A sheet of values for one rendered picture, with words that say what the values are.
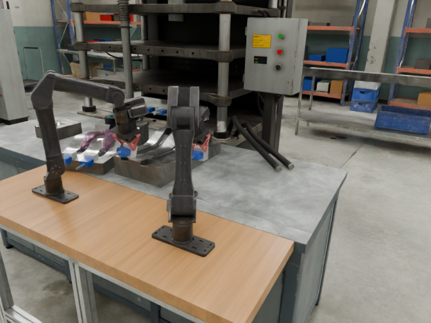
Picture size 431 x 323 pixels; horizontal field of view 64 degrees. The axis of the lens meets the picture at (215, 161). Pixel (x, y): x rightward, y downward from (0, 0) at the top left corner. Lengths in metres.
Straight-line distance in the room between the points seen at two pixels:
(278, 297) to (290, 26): 1.33
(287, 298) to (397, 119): 3.75
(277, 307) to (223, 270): 0.47
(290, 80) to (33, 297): 1.86
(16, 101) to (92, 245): 4.70
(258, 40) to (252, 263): 1.34
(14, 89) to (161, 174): 4.45
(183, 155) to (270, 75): 1.12
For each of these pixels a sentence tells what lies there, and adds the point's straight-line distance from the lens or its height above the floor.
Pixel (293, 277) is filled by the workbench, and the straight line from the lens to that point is 1.28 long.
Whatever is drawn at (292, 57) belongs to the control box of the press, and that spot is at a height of 1.28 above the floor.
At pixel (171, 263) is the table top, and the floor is 0.80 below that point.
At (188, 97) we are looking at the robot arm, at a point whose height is 1.22.
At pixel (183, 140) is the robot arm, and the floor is 1.12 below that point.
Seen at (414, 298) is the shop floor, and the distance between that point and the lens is 2.40.
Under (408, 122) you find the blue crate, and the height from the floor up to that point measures 0.37.
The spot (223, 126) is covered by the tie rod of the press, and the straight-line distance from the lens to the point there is 2.06.
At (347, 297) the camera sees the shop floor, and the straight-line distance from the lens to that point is 2.24.
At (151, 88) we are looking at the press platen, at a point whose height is 1.02.
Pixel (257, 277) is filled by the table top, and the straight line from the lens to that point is 0.98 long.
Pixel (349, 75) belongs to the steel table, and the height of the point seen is 0.89.
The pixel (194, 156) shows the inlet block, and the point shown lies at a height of 0.93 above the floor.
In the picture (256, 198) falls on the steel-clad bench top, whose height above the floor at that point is 0.80.
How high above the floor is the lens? 1.43
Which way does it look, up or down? 22 degrees down
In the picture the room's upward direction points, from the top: 1 degrees clockwise
